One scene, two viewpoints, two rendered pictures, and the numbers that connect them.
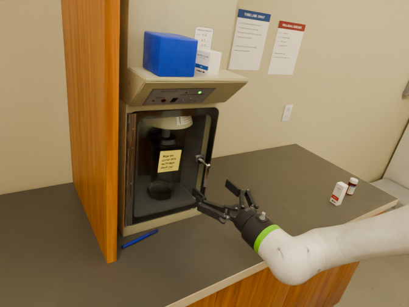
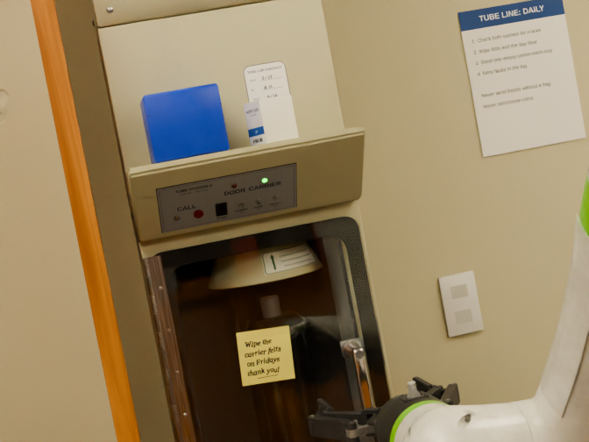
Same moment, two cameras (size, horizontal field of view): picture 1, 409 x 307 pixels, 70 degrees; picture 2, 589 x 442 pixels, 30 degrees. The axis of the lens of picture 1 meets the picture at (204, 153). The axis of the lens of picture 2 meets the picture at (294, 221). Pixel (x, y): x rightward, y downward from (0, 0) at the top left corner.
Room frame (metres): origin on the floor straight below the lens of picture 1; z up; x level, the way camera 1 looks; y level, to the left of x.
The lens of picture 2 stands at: (-0.52, -0.66, 1.48)
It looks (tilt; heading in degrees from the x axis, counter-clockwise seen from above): 3 degrees down; 27
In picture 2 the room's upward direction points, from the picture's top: 11 degrees counter-clockwise
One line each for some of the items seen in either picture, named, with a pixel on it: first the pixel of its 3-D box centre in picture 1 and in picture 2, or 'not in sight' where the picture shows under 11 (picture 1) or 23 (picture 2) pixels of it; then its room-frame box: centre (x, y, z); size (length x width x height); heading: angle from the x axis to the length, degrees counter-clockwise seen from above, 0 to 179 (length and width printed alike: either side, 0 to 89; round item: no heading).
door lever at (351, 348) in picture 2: (203, 172); (359, 375); (0.88, -0.01, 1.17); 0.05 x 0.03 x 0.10; 37
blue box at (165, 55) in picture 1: (169, 54); (183, 125); (0.76, 0.13, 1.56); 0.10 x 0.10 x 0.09; 37
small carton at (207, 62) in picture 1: (207, 62); (271, 121); (0.83, 0.03, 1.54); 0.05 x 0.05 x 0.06; 55
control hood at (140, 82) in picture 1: (189, 91); (249, 184); (0.80, 0.07, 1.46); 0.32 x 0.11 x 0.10; 127
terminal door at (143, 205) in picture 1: (172, 167); (280, 371); (0.84, 0.10, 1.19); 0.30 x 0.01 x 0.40; 127
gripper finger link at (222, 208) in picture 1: (218, 208); (357, 422); (0.72, -0.07, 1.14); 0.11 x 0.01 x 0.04; 79
